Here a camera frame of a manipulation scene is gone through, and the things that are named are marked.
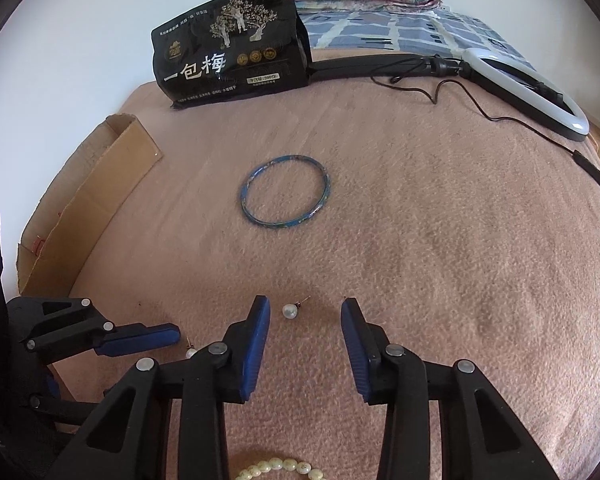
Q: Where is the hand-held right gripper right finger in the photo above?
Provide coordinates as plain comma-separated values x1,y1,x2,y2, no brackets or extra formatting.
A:
340,297,548,480

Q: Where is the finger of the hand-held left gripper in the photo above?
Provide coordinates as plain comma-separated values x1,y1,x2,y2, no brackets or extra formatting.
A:
7,296,182,365
22,372,106,426

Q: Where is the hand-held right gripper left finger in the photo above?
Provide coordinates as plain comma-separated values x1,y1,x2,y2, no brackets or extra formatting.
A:
45,295,272,480

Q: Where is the cardboard box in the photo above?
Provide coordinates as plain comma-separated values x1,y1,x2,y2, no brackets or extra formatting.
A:
16,114,163,403

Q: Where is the thin round bangle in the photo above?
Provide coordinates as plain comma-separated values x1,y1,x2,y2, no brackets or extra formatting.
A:
239,154,332,231

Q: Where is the black printed snack bag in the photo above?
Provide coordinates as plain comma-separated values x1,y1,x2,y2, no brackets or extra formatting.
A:
151,0,313,110

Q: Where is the blue checkered mattress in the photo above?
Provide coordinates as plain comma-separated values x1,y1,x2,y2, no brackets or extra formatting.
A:
297,7,538,68

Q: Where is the pearl bracelet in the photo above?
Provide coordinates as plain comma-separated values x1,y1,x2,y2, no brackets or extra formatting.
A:
232,456,328,480

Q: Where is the black ring light stand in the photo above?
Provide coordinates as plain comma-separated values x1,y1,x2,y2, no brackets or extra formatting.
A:
307,52,468,83

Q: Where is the ring light with stand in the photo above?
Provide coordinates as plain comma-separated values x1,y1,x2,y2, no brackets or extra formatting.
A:
372,60,600,191

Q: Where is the white ring light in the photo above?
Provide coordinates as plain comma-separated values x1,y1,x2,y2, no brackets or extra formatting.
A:
461,47,591,142

